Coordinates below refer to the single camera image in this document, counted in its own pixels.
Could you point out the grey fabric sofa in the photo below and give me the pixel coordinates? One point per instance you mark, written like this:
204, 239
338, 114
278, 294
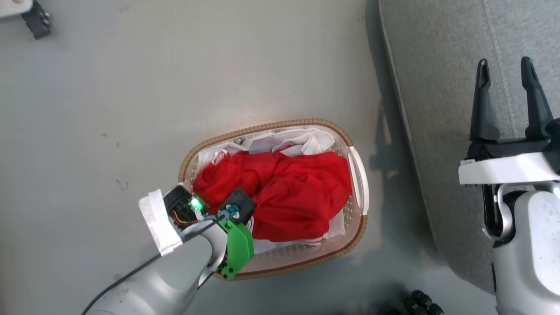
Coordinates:
437, 87

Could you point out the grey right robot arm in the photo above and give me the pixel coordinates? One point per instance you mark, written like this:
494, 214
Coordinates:
533, 262

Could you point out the red clothing item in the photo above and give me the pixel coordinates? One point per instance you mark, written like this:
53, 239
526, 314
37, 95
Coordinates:
297, 192

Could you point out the white basket liner cloth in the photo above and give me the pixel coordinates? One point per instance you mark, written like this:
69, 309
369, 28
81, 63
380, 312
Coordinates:
302, 142

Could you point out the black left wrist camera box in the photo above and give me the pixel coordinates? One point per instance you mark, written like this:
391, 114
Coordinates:
243, 202

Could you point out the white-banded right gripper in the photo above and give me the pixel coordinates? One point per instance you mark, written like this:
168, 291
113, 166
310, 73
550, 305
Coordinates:
503, 168

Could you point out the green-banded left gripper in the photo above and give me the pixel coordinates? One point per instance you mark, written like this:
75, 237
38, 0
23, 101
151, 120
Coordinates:
238, 249

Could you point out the white basket with brown rim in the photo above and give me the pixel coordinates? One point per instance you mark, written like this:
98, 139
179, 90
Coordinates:
356, 227

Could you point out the black knobbed robot base part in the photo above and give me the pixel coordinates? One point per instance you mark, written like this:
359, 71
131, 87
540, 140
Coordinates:
422, 304

